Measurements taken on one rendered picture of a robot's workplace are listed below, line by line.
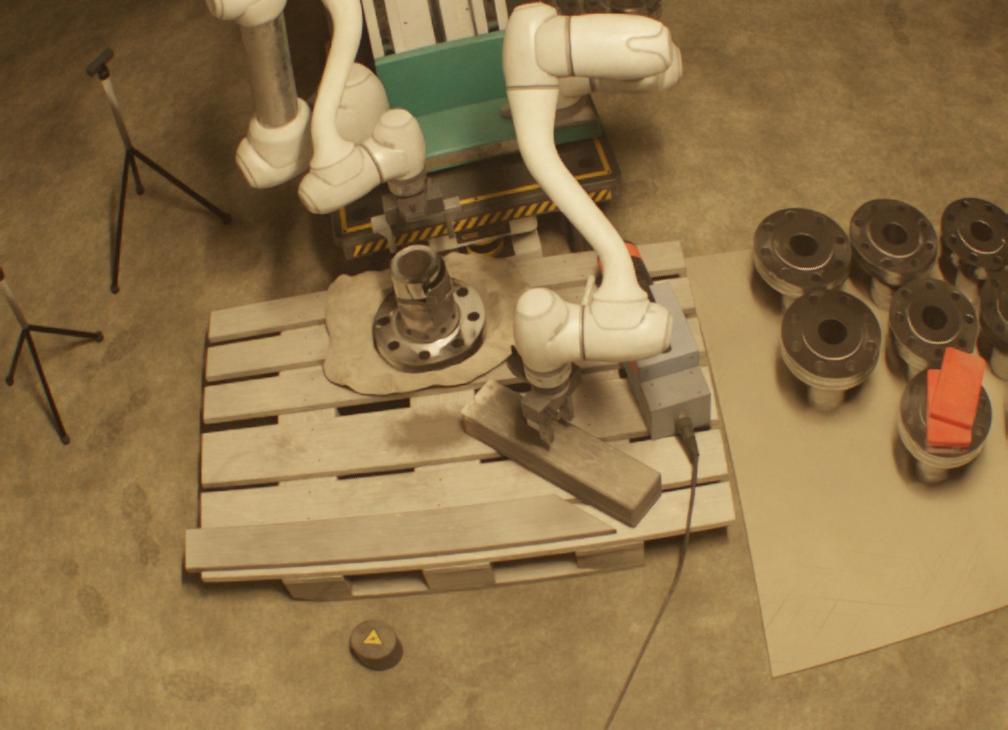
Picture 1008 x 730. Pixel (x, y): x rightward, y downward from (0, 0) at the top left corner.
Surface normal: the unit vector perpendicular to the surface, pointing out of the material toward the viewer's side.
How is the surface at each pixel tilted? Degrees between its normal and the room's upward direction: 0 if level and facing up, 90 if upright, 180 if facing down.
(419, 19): 90
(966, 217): 0
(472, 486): 0
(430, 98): 90
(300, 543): 0
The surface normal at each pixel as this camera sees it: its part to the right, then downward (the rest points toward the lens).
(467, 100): 0.19, 0.76
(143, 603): -0.11, -0.61
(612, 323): -0.17, 0.05
